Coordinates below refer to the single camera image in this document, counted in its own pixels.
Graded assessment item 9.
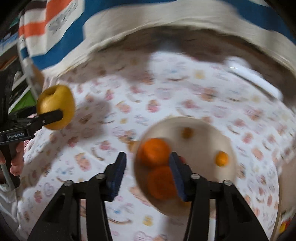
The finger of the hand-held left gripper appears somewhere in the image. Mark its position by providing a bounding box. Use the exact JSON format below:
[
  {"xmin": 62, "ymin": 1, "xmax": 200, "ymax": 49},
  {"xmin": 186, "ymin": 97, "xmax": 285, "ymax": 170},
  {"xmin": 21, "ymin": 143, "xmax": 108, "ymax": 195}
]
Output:
[{"xmin": 35, "ymin": 110, "xmax": 64, "ymax": 129}]

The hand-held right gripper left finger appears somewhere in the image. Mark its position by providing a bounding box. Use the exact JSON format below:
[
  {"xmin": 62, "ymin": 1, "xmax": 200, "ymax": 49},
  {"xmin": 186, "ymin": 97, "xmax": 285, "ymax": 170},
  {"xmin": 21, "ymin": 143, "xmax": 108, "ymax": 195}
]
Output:
[{"xmin": 28, "ymin": 152, "xmax": 127, "ymax": 241}]

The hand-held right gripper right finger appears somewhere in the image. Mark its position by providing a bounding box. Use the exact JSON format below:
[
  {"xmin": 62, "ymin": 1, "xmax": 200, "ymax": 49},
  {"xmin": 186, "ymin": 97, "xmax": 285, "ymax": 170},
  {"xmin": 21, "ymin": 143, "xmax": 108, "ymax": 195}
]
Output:
[{"xmin": 169, "ymin": 152, "xmax": 269, "ymax": 241}]

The orange mandarin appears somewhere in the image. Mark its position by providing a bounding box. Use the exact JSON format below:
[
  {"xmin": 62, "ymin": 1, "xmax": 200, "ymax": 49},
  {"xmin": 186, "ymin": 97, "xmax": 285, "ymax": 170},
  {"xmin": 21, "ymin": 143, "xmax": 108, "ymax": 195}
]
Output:
[
  {"xmin": 138, "ymin": 138, "xmax": 171, "ymax": 167},
  {"xmin": 147, "ymin": 166, "xmax": 179, "ymax": 200}
]

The large yellow grapefruit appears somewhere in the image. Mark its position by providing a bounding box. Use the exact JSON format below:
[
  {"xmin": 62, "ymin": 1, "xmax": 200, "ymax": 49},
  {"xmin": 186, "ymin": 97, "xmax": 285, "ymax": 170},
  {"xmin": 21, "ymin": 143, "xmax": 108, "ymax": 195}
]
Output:
[{"xmin": 36, "ymin": 85, "xmax": 75, "ymax": 130}]

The beige round plate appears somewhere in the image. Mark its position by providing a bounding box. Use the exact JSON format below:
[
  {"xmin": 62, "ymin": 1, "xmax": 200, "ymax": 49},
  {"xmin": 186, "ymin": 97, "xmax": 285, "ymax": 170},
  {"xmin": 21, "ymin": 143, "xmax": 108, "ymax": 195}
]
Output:
[{"xmin": 133, "ymin": 116, "xmax": 238, "ymax": 217}]

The small brown round fruit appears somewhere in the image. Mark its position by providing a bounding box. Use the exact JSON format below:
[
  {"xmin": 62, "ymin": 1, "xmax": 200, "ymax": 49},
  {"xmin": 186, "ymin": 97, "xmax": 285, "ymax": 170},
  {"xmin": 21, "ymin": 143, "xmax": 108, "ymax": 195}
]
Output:
[{"xmin": 181, "ymin": 127, "xmax": 194, "ymax": 139}]

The small orange-yellow tomato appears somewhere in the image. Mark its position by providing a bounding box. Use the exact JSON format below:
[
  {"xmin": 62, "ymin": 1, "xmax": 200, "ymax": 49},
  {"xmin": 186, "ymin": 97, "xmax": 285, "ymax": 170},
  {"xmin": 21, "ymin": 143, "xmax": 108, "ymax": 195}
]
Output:
[{"xmin": 215, "ymin": 151, "xmax": 229, "ymax": 167}]

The person's left hand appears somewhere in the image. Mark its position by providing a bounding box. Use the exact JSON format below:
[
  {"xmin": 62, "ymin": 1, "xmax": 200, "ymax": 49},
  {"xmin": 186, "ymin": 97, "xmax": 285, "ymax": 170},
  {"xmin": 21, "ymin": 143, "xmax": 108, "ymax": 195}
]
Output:
[{"xmin": 10, "ymin": 141, "xmax": 25, "ymax": 176}]

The green box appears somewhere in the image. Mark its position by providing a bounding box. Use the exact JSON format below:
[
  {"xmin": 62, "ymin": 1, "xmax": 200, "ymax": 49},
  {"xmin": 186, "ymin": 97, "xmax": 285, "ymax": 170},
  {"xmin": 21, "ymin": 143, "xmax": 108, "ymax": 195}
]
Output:
[{"xmin": 11, "ymin": 89, "xmax": 40, "ymax": 110}]

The bear print table cloth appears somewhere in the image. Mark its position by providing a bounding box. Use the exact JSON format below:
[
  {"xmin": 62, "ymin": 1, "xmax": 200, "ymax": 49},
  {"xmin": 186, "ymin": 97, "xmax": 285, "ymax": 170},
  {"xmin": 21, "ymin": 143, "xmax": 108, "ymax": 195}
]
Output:
[{"xmin": 0, "ymin": 49, "xmax": 296, "ymax": 241}]

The striped hanging cloth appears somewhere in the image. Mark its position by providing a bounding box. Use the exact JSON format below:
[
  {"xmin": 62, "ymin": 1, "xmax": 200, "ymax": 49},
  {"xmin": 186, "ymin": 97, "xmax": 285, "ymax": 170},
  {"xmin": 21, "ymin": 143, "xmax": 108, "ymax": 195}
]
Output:
[{"xmin": 17, "ymin": 0, "xmax": 296, "ymax": 77}]

